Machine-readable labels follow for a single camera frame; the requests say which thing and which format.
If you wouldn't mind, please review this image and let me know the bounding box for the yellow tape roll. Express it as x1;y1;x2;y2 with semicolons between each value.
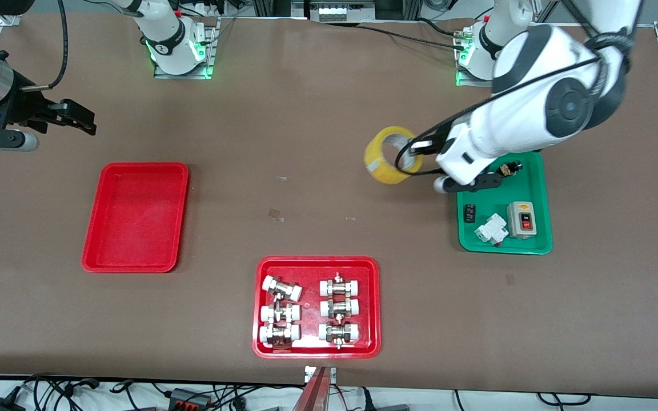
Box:
364;126;424;186

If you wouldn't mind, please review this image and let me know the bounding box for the green plastic tray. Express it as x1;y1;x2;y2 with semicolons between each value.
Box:
456;151;553;254

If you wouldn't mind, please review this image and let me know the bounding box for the empty red plastic tray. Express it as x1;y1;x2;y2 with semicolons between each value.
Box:
81;162;190;273

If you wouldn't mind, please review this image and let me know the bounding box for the red tray holding fittings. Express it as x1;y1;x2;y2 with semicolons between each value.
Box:
252;256;382;360

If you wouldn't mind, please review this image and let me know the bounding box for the white circuit breaker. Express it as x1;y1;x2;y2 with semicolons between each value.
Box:
474;213;508;247

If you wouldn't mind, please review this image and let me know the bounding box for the white power strip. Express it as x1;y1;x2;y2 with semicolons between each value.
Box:
318;2;376;23

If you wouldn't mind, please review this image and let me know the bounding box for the metal white-capped pipe fitting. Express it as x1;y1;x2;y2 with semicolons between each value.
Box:
318;321;360;350
260;303;301;324
262;276;303;302
259;323;301;349
320;273;362;298
320;297;360;320

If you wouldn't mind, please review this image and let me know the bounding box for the black connector box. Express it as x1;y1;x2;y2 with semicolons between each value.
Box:
166;388;213;409

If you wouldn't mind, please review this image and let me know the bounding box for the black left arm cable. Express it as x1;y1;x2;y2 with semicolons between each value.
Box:
394;31;631;176

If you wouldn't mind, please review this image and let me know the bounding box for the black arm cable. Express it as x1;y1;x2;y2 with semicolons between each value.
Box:
23;0;69;91
394;31;631;176

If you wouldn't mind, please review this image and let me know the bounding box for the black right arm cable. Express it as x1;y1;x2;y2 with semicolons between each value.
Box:
23;0;69;91

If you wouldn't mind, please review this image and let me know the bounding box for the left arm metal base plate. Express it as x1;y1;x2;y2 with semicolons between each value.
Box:
456;27;498;88

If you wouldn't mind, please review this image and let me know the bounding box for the grey push-button switch box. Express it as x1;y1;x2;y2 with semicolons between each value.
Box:
505;200;537;238

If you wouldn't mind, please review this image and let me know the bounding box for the long black table cable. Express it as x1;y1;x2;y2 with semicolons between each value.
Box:
356;25;462;50

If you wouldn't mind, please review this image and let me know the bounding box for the short black table cable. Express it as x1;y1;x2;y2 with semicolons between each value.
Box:
418;17;478;37

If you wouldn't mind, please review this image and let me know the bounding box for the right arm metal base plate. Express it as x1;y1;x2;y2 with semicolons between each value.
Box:
154;17;216;80

